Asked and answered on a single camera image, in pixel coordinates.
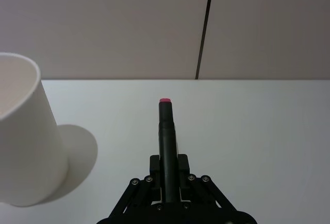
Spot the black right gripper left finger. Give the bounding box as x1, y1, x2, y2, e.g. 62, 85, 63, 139
108, 154, 162, 216

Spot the white paper cup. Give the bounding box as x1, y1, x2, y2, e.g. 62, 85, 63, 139
0, 52, 70, 208

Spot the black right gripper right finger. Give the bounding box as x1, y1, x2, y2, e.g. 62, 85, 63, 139
177, 154, 237, 211

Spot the thin dark wall strip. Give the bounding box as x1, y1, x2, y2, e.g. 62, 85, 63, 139
195, 0, 217, 80

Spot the black marker with red end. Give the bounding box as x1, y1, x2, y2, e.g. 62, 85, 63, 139
158, 98, 179, 204

